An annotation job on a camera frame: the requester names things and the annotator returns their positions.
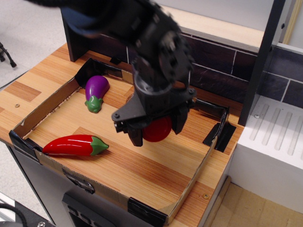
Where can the red-lidded spice bottle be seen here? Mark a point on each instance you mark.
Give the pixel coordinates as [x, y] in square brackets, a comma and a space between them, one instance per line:
[154, 130]

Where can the dark vertical post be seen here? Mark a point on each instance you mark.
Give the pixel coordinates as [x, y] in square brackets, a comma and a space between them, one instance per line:
[270, 38]

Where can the red toy chili pepper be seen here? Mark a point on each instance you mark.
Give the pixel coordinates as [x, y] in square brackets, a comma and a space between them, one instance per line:
[81, 145]

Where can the cardboard fence with black tape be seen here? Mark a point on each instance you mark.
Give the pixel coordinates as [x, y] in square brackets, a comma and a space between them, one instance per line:
[171, 183]

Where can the purple toy eggplant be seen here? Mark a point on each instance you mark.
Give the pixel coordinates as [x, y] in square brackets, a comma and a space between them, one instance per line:
[95, 89]

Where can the dark left side panel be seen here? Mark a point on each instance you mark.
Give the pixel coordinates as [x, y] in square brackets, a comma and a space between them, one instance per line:
[77, 44]

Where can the white ridged sink drainboard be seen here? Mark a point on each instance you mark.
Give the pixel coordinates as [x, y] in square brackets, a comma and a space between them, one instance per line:
[275, 129]

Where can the light wooden shelf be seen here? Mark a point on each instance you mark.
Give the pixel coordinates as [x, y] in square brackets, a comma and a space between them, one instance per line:
[215, 30]

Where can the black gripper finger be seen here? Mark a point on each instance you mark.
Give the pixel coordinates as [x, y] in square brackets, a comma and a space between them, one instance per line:
[135, 133]
[178, 118]

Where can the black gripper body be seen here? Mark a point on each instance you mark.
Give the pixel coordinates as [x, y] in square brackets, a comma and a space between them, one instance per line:
[156, 92]

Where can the black oven control panel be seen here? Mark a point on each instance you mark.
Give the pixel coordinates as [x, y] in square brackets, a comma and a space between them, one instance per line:
[81, 214]

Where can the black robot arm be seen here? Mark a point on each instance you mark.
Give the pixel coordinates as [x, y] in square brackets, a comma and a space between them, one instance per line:
[162, 66]

